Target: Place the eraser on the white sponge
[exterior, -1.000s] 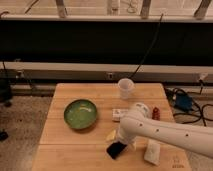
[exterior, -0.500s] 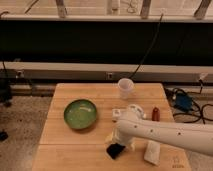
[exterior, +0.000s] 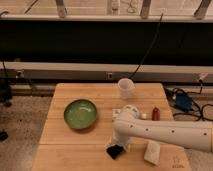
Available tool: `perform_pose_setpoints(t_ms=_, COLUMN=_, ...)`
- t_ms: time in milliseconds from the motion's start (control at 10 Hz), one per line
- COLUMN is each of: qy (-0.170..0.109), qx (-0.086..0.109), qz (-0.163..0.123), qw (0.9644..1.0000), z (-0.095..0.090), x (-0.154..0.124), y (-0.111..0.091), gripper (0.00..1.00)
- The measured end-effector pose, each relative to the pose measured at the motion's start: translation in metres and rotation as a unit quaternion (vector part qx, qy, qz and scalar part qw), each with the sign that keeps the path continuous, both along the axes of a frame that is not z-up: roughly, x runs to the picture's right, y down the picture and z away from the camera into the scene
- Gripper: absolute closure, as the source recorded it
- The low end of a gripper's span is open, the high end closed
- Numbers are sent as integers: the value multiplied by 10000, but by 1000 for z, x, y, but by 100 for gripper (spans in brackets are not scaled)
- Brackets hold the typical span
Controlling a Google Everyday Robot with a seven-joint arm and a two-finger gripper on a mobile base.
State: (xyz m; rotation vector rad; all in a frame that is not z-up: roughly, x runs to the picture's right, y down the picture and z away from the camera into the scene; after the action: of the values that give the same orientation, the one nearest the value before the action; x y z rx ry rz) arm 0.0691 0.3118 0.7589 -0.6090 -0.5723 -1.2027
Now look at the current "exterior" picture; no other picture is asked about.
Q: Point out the black eraser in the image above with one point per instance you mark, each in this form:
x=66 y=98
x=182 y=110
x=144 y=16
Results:
x=114 y=151

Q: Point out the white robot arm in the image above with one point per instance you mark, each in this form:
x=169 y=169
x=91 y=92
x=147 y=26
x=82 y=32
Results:
x=187 y=134

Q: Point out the white sponge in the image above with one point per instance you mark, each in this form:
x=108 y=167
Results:
x=152 y=152

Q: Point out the clear plastic cup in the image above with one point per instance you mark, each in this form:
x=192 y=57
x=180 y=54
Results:
x=126 y=88

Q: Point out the white plastic bottle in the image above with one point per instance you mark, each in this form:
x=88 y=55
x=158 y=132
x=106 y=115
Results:
x=115 y=113

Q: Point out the green bowl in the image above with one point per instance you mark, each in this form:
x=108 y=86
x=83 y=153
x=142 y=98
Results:
x=80 y=114

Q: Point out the red sausage toy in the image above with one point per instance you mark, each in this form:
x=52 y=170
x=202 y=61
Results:
x=156 y=114

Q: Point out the blue box with cables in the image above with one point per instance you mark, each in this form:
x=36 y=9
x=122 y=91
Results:
x=183 y=102

